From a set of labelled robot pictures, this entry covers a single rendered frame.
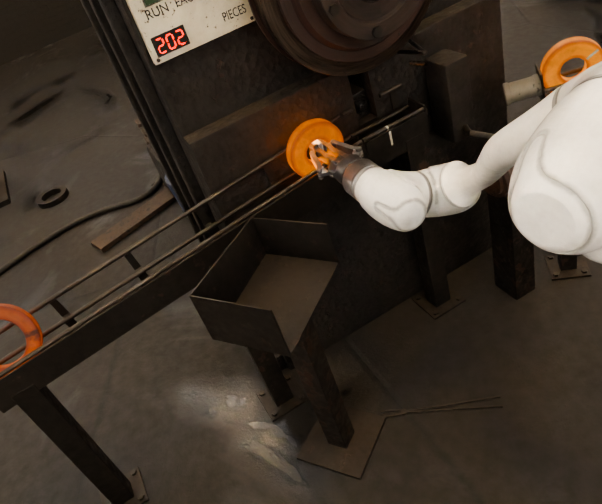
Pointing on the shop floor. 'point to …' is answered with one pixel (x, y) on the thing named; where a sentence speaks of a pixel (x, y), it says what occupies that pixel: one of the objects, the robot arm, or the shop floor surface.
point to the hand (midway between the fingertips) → (314, 143)
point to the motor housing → (509, 243)
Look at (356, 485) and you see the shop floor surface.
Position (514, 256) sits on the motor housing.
